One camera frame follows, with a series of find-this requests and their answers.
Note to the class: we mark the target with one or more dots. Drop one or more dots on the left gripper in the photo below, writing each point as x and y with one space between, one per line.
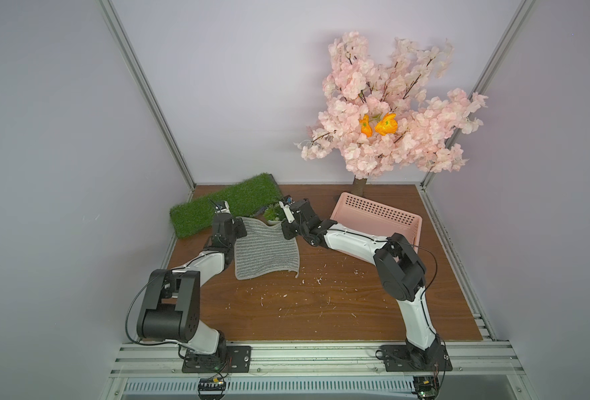
224 220

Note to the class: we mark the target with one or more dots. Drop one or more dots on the grey striped dishcloth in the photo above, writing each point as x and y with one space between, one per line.
264 250

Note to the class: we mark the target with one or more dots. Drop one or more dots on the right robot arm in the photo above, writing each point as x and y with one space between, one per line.
401 271

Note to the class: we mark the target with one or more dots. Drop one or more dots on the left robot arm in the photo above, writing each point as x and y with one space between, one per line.
171 299

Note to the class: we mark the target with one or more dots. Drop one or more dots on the white dish with succulents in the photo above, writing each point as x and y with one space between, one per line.
274 214

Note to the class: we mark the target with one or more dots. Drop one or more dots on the pink plastic basket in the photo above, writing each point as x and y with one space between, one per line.
375 218

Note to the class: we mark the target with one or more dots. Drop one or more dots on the orange artificial flower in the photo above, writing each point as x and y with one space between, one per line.
387 125

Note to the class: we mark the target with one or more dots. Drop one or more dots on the pink cherry blossom tree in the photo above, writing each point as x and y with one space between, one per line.
358 86

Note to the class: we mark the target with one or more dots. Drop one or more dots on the left controller board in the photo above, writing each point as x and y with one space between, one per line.
211 388

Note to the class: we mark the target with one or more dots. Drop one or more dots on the controller board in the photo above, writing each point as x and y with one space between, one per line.
426 388
211 388

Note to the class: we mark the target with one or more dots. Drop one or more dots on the right controller board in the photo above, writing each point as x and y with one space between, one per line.
426 388

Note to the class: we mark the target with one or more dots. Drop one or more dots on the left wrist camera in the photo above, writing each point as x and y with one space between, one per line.
222 207

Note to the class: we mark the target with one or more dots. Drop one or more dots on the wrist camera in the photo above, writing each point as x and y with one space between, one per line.
285 205
222 207

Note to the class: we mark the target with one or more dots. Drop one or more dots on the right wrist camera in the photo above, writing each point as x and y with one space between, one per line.
285 205

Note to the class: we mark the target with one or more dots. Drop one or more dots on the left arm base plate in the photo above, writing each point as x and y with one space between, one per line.
230 359

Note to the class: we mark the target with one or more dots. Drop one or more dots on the aluminium mounting rail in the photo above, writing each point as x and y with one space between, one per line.
273 359

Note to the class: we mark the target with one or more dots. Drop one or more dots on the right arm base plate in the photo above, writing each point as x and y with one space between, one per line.
409 359

